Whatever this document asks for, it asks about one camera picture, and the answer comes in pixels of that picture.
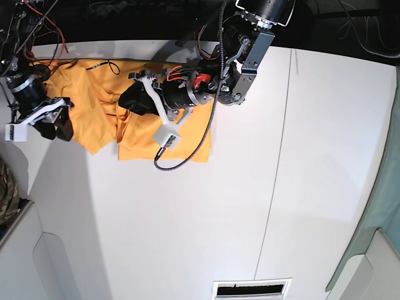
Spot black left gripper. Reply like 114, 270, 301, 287
118, 64, 219, 121

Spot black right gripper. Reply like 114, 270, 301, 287
6, 74, 74, 142

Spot grey flexible conduit hose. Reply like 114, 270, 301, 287
340, 0, 400, 59

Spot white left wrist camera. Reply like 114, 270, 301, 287
152, 122, 181, 150

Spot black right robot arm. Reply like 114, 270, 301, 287
1, 1, 74, 142

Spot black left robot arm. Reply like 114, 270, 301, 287
118, 1, 296, 121

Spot black cable loop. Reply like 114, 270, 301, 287
86, 59, 121, 76

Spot white table cable grommet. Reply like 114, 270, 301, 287
212, 278, 293, 300

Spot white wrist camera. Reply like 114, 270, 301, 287
4, 123, 28, 143
152, 122, 181, 150

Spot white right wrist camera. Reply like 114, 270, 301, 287
4, 123, 28, 143

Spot camouflage fabric bundle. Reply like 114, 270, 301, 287
0, 160, 20, 225

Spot orange t-shirt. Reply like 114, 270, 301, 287
29, 59, 213, 164

